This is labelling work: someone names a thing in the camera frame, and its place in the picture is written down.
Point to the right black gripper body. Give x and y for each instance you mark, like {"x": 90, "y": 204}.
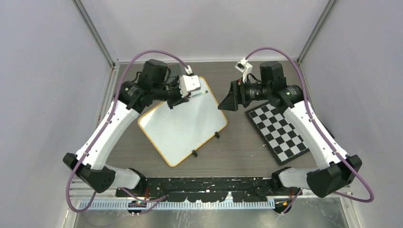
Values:
{"x": 245, "y": 89}

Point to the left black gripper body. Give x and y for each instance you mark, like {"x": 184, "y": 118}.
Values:
{"x": 173, "y": 97}

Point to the yellow framed whiteboard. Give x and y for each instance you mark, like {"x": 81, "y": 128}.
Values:
{"x": 179, "y": 132}

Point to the green whiteboard marker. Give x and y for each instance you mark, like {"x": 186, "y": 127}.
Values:
{"x": 198, "y": 94}

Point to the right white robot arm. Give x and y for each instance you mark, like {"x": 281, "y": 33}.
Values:
{"x": 334, "y": 169}

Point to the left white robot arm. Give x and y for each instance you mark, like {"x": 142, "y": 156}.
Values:
{"x": 155, "y": 82}

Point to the grey studded baseplate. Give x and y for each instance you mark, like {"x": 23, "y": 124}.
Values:
{"x": 175, "y": 70}

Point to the black white checkerboard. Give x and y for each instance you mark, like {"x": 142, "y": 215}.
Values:
{"x": 280, "y": 137}

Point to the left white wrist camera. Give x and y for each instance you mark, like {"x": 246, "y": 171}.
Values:
{"x": 188, "y": 84}

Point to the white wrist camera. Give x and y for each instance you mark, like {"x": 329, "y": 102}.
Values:
{"x": 245, "y": 68}
{"x": 188, "y": 84}

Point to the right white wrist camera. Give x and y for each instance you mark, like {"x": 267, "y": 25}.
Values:
{"x": 245, "y": 68}

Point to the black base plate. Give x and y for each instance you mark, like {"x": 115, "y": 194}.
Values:
{"x": 217, "y": 189}

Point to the aluminium rail frame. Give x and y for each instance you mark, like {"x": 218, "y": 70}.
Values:
{"x": 335, "y": 167}

